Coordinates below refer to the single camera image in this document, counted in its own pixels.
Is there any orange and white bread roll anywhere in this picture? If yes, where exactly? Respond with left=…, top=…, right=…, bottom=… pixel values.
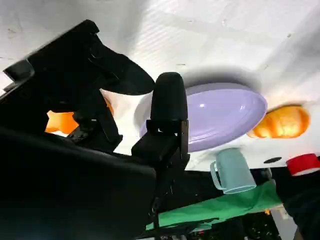
left=44, top=97, right=115, bottom=134
left=246, top=104, right=311, bottom=139

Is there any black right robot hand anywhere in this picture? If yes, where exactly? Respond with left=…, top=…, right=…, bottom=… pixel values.
left=0, top=19, right=191, bottom=240

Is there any green cloth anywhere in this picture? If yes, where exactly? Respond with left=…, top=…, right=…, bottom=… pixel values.
left=146, top=179, right=283, bottom=231

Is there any red tape roll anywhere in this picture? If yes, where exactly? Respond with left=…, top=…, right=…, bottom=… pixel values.
left=286, top=153, right=320, bottom=177

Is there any lilac plate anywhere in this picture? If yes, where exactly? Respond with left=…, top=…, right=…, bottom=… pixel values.
left=138, top=83, right=268, bottom=153

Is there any black table cable grommet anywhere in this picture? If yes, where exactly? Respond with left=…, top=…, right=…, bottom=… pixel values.
left=263, top=156, right=283, bottom=165

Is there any pale green mug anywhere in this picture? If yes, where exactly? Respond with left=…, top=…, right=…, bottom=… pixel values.
left=209, top=147, right=258, bottom=195

